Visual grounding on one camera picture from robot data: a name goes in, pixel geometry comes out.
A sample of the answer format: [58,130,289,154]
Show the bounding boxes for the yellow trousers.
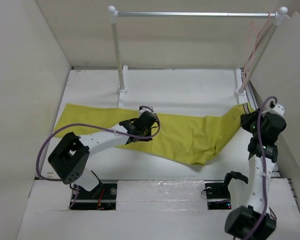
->
[54,103,254,165]

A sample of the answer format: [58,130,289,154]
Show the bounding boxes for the pink wire hanger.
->
[242,12,271,90]

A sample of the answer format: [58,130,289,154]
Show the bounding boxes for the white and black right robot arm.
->
[221,105,287,240]

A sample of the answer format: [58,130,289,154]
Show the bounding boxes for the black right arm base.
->
[201,180,232,210]

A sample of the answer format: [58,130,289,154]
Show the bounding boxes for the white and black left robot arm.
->
[48,109,160,199]

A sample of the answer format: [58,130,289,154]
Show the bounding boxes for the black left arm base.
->
[69,181,118,211]

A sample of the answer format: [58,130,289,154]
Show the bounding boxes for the white and silver clothes rack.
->
[107,5,288,108]

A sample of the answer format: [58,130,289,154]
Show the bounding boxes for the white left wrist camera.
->
[138,105,154,115]

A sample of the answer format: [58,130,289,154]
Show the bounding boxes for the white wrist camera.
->
[138,105,154,115]
[269,101,285,117]

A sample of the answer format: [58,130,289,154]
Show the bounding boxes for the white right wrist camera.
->
[269,101,285,117]

